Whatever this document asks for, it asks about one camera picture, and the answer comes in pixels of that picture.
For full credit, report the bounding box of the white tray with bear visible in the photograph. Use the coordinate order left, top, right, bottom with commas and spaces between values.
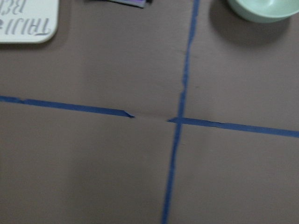
0, 0, 60, 44

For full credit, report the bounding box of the green bowl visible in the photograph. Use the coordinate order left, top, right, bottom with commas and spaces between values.
228, 0, 299, 23

